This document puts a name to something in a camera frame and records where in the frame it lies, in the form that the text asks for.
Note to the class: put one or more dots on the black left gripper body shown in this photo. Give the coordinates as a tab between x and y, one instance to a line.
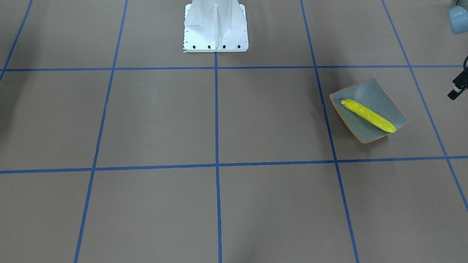
458	84

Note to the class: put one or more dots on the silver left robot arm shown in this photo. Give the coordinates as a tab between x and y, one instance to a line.
458	17

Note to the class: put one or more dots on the white robot column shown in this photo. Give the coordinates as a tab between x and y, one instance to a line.
215	26

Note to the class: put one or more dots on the small yellow banana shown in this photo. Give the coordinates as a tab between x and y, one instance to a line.
368	115

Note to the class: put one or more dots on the grey square plate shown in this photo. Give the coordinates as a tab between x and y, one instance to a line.
370	94

